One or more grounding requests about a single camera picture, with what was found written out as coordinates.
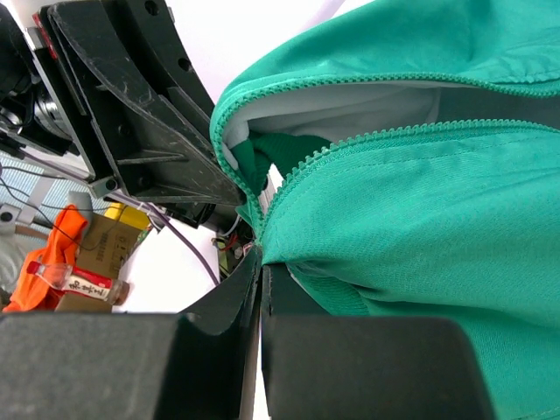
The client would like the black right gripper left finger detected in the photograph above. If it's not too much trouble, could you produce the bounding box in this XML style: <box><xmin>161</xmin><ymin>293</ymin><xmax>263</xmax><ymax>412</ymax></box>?
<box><xmin>181</xmin><ymin>247</ymin><xmax>262</xmax><ymax>336</ymax></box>

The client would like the yellow box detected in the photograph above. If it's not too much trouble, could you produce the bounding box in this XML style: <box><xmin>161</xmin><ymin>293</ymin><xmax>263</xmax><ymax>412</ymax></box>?
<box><xmin>104</xmin><ymin>203</ymin><xmax>150</xmax><ymax>230</ymax></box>

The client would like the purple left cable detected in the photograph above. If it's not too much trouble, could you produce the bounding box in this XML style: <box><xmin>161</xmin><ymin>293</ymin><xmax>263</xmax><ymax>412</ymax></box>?
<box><xmin>104</xmin><ymin>192</ymin><xmax>220</xmax><ymax>285</ymax></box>

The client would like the orange cloth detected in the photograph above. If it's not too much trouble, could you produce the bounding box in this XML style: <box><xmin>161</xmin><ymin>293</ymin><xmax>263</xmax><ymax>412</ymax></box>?
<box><xmin>3</xmin><ymin>204</ymin><xmax>88</xmax><ymax>312</ymax></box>

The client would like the green varsity jacket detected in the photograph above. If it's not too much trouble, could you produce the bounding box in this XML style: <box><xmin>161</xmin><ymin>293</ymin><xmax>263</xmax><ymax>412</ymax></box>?
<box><xmin>210</xmin><ymin>1</ymin><xmax>559</xmax><ymax>419</ymax></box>

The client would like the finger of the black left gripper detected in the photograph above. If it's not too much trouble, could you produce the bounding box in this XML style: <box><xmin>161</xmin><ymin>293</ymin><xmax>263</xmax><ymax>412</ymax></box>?
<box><xmin>100</xmin><ymin>1</ymin><xmax>214</xmax><ymax>144</ymax></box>

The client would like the cardboard box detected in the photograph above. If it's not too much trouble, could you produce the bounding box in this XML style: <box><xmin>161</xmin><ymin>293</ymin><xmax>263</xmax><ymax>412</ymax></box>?
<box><xmin>55</xmin><ymin>214</ymin><xmax>141</xmax><ymax>312</ymax></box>

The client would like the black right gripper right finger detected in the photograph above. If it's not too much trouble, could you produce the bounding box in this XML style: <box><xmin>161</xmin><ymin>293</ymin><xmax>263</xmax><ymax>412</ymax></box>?
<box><xmin>262</xmin><ymin>263</ymin><xmax>328</xmax><ymax>316</ymax></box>

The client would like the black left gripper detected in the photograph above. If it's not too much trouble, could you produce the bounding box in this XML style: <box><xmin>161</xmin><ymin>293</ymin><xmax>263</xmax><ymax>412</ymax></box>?
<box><xmin>1</xmin><ymin>1</ymin><xmax>242</xmax><ymax>206</ymax></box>

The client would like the clear bottle red label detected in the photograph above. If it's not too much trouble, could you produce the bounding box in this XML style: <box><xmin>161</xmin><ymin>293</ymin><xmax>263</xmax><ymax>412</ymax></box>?
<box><xmin>26</xmin><ymin>261</ymin><xmax>130</xmax><ymax>305</ymax></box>

